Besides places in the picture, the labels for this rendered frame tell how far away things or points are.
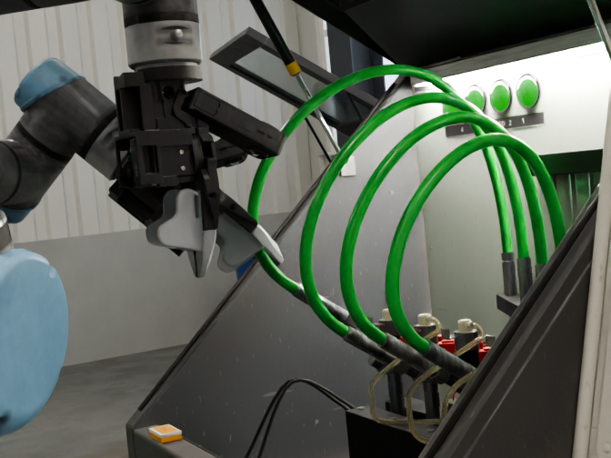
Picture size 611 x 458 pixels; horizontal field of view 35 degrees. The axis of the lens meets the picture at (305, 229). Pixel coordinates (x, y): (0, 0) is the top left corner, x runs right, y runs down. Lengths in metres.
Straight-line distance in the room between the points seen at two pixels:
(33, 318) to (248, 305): 0.89
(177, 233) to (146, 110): 0.12
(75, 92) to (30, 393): 0.58
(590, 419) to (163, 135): 0.49
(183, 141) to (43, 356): 0.37
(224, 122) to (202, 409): 0.61
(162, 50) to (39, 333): 0.40
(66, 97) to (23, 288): 0.56
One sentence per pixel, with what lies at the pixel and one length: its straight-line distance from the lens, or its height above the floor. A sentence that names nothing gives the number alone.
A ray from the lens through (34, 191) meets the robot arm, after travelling 1.18.
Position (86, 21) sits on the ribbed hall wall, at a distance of 8.10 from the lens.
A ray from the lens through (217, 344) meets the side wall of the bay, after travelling 1.48.
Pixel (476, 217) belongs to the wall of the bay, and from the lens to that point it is 1.54.
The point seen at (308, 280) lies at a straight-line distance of 1.09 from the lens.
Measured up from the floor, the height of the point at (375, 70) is 1.41.
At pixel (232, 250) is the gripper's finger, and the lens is 1.13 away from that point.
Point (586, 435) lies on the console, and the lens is 0.97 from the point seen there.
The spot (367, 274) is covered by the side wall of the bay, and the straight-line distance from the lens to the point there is 1.60.
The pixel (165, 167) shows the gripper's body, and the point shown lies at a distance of 0.96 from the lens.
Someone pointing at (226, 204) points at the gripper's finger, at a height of 1.27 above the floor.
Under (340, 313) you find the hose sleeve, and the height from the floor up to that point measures 1.12.
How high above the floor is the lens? 1.29
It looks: 3 degrees down
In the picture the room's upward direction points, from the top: 5 degrees counter-clockwise
